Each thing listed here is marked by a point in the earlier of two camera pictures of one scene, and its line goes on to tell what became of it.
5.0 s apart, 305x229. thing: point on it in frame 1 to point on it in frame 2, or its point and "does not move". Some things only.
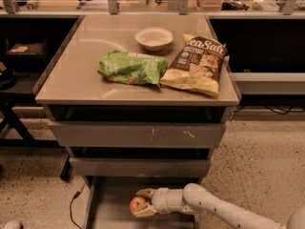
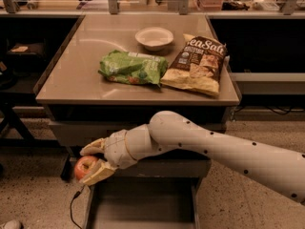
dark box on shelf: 27,52 does not move
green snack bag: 128,67 does not move
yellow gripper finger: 147,193 to 95,147
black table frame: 15,135 does not move
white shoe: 12,224 does not move
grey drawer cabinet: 139,101 does not move
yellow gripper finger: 146,211 to 100,172
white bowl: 153,38 does not move
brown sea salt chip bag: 197,65 does not move
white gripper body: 160,198 to 116,151
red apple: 135,203 to 83,165
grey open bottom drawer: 107,202 does not move
